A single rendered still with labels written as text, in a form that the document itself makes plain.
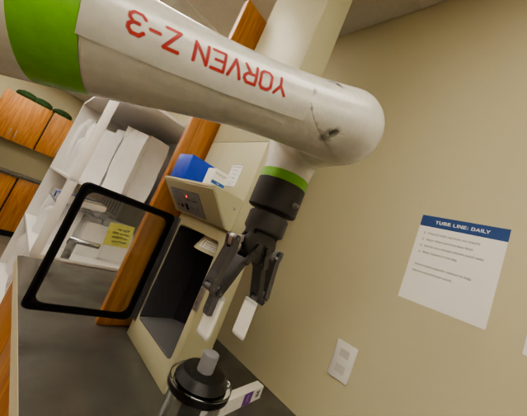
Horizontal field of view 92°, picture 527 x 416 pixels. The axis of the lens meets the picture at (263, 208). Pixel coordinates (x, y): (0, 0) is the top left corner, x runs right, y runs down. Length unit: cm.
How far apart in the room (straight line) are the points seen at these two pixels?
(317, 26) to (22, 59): 88
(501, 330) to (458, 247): 22
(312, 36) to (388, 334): 98
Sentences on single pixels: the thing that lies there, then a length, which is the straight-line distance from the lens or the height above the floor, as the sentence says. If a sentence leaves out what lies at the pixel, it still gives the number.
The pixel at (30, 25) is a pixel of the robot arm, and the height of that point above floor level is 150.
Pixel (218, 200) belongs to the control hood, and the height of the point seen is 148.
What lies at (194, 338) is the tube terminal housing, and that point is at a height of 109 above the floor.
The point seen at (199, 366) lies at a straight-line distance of 51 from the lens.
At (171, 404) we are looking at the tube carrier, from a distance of 51.
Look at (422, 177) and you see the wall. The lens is 104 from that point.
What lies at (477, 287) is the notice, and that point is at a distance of 92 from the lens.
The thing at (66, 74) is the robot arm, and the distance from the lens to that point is 31.
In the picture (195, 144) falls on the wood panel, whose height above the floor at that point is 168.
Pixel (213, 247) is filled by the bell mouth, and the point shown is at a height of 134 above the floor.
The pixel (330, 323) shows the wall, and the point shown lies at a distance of 101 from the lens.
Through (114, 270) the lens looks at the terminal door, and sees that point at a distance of 100.
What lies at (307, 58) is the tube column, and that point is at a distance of 98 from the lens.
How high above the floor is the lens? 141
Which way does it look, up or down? 8 degrees up
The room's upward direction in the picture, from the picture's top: 22 degrees clockwise
